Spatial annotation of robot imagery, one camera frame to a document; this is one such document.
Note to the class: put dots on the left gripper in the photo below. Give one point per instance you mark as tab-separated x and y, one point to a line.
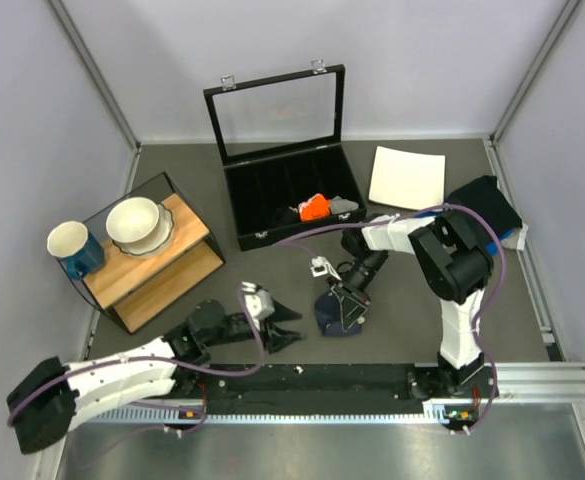
278	339

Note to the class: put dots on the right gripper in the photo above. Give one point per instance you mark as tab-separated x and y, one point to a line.
352	309

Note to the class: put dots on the navy underwear with cream waistband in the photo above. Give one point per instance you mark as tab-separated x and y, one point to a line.
328	318

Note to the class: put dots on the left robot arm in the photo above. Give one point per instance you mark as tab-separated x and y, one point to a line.
55	398

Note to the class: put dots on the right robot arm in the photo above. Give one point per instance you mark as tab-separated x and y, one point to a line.
456	267

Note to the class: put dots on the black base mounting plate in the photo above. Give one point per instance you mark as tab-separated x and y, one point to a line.
329	389

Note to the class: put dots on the grey rolled garment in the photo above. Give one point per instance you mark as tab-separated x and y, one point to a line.
339	205

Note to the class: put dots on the orange rolled garment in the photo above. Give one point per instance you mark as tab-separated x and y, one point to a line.
314	208

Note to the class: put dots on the black rolled garment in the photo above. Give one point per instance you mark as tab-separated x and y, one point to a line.
285	216

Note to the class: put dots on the white square plate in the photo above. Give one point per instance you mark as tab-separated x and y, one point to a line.
407	180

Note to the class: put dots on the white saucer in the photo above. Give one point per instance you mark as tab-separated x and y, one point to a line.
156	241

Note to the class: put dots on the black compartment box with lid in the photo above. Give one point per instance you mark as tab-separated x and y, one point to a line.
280	142

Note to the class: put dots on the white garment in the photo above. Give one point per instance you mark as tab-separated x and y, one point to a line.
515	239

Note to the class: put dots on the white ceramic bowl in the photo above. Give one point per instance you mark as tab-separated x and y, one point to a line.
132	220

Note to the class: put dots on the blue mug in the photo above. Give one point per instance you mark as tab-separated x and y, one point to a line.
76	248

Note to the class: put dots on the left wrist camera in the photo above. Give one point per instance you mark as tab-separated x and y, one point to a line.
258	301

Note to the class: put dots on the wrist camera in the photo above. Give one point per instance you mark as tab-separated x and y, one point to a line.
258	301
320	266

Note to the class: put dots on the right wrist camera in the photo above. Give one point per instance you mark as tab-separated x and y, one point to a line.
320	266

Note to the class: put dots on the wooden shelf with black frame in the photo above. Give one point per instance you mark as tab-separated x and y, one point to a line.
133	290

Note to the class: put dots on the grey slotted cable duct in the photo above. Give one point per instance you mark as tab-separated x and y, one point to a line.
145	413

